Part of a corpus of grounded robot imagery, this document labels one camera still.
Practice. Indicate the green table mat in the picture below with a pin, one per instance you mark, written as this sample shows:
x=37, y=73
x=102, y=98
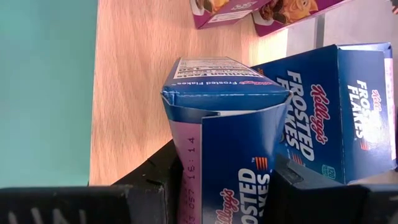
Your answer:
x=46, y=93

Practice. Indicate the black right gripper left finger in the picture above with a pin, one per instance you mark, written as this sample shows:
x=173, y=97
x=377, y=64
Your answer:
x=149, y=186

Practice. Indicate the blue Frosted Flakes cereal box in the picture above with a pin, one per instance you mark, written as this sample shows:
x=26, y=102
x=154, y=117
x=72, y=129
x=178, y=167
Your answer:
x=326, y=109
x=233, y=140

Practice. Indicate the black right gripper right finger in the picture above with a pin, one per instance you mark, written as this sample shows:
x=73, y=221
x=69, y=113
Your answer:
x=304, y=199

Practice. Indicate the wooden shelf board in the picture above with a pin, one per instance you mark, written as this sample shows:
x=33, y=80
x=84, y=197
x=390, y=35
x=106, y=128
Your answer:
x=133, y=93

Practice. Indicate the magenta Raisin Bran cereal box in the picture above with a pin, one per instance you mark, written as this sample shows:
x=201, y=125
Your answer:
x=230, y=12
x=295, y=15

